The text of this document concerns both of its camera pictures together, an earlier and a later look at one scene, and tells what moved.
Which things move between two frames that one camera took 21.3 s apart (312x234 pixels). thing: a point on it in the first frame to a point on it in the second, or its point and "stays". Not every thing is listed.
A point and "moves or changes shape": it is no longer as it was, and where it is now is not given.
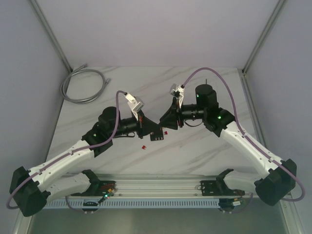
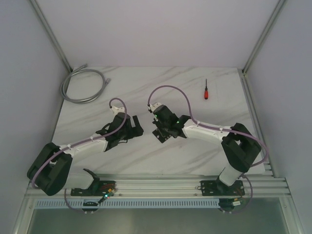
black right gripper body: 192,111 to 163,126
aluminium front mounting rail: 156,185 stays
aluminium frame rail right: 253,109 stays
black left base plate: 98,188 stays
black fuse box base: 156,135 moves or changes shape
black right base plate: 218,188 stays
